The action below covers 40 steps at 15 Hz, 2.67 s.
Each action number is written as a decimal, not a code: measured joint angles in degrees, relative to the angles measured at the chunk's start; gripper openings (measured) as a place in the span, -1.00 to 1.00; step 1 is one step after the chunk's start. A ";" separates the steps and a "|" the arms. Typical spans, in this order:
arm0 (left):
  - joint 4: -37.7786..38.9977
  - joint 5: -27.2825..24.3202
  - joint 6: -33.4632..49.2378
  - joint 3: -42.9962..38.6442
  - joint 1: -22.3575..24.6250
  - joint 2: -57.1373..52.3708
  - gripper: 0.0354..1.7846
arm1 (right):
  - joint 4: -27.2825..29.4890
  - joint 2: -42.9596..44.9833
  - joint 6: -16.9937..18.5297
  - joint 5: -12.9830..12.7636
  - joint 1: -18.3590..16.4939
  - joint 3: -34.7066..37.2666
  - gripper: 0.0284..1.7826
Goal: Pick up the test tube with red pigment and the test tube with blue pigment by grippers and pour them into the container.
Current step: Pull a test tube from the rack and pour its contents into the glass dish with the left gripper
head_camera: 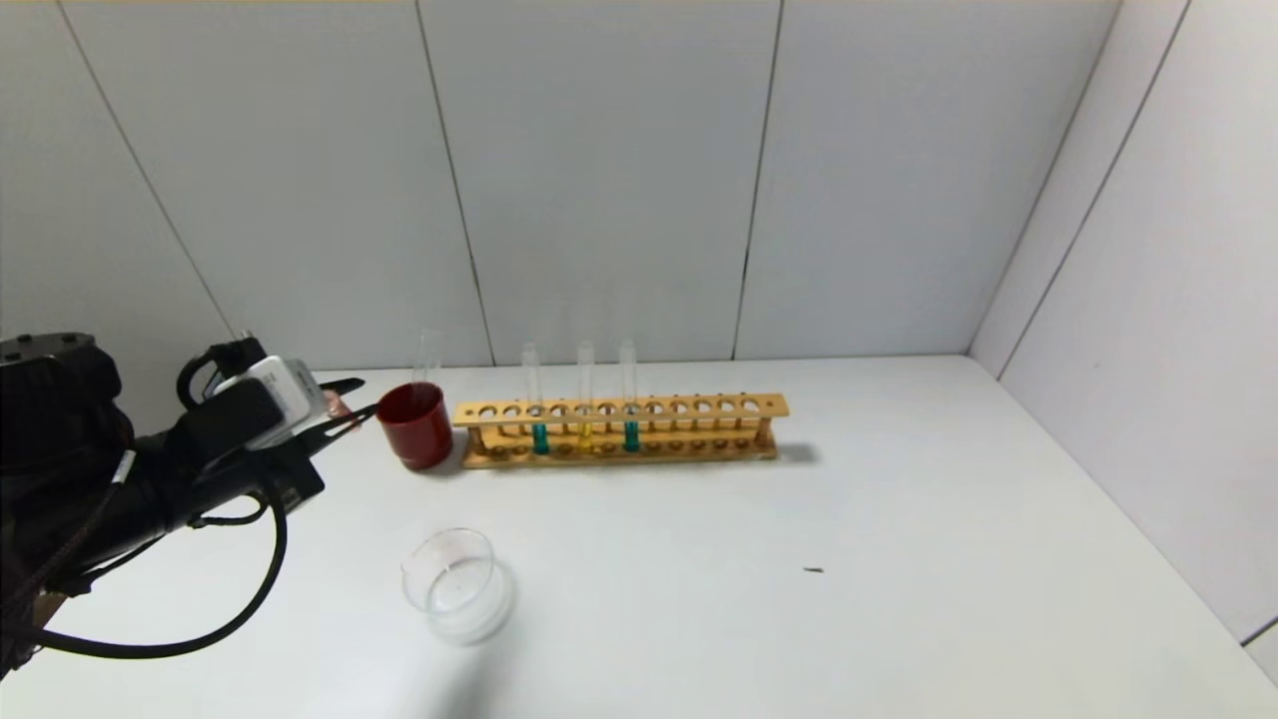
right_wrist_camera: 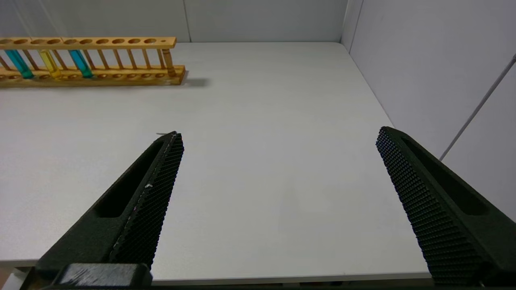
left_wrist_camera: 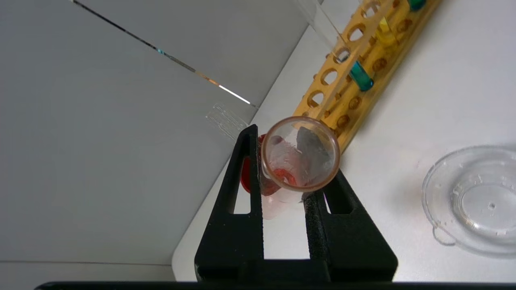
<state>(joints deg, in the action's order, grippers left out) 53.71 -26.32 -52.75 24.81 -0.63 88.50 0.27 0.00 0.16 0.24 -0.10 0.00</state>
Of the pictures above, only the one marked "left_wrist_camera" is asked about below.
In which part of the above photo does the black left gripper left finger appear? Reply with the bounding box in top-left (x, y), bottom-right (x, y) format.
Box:
top-left (195, 124), bottom-right (265, 282)

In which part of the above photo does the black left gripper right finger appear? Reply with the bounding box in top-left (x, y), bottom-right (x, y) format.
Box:
top-left (303, 169), bottom-right (398, 282)

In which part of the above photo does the red pigment glass test tube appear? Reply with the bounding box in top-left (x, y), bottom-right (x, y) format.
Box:
top-left (260, 116), bottom-right (341, 220)

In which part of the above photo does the blue pigment glass test tube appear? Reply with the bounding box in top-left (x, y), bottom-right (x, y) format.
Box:
top-left (296, 0), bottom-right (375, 92)

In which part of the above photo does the wooden test tube rack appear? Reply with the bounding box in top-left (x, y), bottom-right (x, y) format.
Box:
top-left (292, 0), bottom-right (443, 153)

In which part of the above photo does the yellow pigment glass test tube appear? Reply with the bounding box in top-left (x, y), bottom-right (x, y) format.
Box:
top-left (361, 0), bottom-right (399, 47)

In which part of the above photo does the clear glass beaker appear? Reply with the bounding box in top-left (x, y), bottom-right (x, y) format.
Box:
top-left (422, 145), bottom-right (516, 257)

